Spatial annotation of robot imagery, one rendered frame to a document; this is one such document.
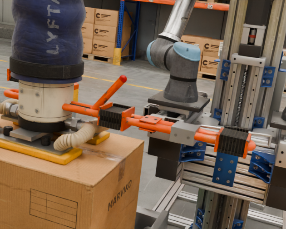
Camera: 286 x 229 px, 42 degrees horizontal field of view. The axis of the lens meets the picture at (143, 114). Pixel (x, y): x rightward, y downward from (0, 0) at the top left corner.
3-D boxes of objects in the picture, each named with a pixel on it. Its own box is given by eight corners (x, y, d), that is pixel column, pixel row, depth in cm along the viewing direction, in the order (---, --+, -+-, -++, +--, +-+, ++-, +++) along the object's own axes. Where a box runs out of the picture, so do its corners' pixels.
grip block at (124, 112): (95, 126, 110) (96, 107, 108) (110, 118, 119) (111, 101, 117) (121, 132, 107) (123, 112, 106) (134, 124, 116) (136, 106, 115)
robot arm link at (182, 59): (183, 79, 152) (188, 45, 148) (161, 72, 162) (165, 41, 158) (203, 78, 159) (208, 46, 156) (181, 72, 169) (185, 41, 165)
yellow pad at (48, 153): (-30, 139, 116) (-30, 124, 115) (-6, 131, 125) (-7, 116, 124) (64, 166, 105) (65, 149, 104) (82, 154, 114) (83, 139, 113)
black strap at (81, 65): (-8, 69, 111) (-8, 56, 110) (40, 62, 132) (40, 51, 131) (57, 82, 104) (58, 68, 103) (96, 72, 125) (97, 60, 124)
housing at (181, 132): (168, 141, 104) (170, 126, 103) (175, 134, 110) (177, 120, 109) (192, 146, 102) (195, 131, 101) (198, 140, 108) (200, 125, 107)
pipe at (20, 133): (-25, 126, 117) (-25, 109, 115) (27, 110, 140) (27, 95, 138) (69, 151, 106) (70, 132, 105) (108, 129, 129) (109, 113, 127)
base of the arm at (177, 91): (169, 92, 172) (171, 70, 169) (200, 97, 167) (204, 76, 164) (158, 97, 158) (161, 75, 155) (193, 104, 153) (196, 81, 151)
